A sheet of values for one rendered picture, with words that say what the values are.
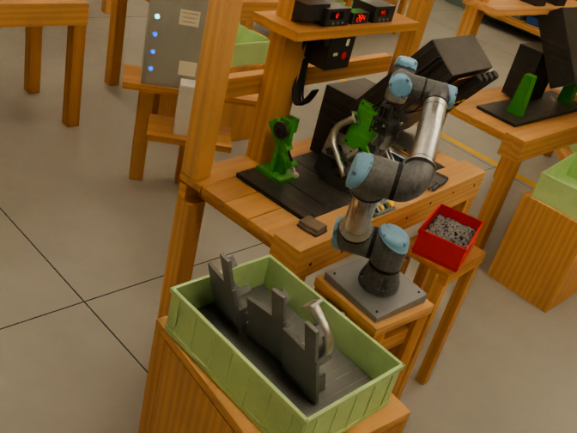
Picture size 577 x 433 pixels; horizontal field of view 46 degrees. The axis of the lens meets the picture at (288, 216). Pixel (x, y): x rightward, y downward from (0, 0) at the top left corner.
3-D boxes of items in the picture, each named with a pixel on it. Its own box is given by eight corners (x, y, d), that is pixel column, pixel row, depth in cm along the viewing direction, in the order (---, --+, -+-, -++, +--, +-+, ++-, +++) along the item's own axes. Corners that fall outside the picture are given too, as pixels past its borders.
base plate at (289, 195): (444, 170, 353) (445, 166, 352) (306, 223, 275) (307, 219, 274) (379, 135, 374) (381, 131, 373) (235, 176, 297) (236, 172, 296)
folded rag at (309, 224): (327, 232, 270) (329, 226, 268) (315, 238, 264) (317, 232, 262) (307, 220, 274) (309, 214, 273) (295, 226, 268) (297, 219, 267)
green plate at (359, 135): (371, 154, 307) (391, 111, 300) (362, 154, 300) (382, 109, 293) (352, 143, 312) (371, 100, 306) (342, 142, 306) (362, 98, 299)
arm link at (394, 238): (400, 277, 239) (411, 246, 231) (362, 265, 240) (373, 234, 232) (403, 257, 249) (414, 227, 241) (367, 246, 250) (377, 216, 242)
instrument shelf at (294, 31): (416, 30, 333) (419, 21, 331) (295, 42, 269) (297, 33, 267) (377, 13, 345) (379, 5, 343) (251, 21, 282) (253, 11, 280)
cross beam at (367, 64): (387, 71, 373) (391, 55, 369) (209, 101, 281) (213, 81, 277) (379, 68, 376) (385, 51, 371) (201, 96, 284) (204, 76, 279)
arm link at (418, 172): (435, 197, 195) (462, 77, 220) (397, 186, 196) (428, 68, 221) (425, 218, 204) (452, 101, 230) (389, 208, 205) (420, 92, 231)
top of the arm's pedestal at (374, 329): (431, 313, 254) (434, 304, 252) (373, 338, 234) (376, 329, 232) (371, 265, 273) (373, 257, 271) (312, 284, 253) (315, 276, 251)
